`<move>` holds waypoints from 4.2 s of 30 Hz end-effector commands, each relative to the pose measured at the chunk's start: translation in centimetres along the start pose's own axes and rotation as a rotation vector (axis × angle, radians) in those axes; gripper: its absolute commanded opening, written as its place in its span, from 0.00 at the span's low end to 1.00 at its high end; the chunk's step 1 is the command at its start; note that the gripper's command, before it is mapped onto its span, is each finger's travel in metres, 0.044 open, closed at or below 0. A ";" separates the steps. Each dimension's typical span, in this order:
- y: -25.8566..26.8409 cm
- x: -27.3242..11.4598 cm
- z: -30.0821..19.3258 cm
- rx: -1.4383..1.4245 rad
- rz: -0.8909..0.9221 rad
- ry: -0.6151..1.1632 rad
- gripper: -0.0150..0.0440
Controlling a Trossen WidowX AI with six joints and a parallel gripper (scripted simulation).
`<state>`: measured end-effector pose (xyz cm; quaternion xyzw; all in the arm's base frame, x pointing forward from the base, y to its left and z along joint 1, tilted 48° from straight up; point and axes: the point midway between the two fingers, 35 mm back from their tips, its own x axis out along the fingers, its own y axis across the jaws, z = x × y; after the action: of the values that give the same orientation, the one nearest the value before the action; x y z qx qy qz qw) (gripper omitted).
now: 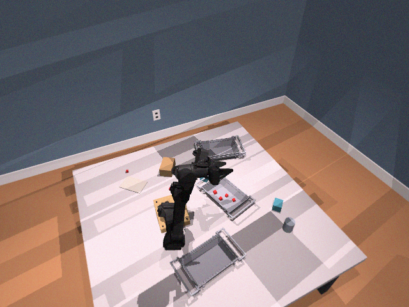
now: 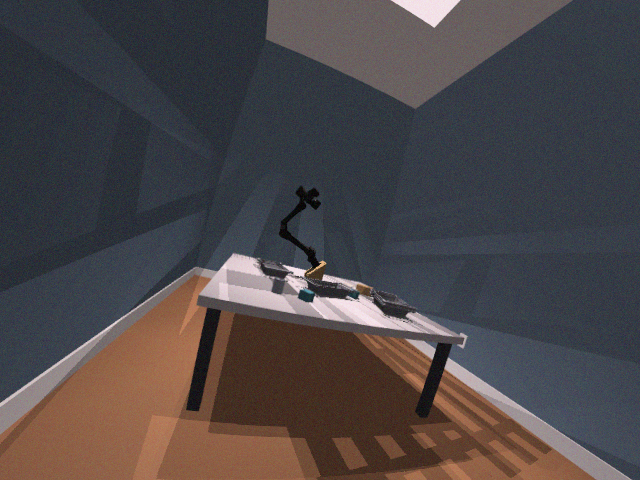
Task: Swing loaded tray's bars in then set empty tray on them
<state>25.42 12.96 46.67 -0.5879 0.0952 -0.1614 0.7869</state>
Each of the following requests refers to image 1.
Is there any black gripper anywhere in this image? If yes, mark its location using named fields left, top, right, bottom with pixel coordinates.
left=190, top=156, right=233, bottom=185

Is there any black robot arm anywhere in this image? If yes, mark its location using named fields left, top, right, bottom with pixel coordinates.
left=157, top=148, right=209, bottom=251

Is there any dark grey cylinder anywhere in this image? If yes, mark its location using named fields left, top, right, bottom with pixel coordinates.
left=282, top=217, right=295, bottom=233

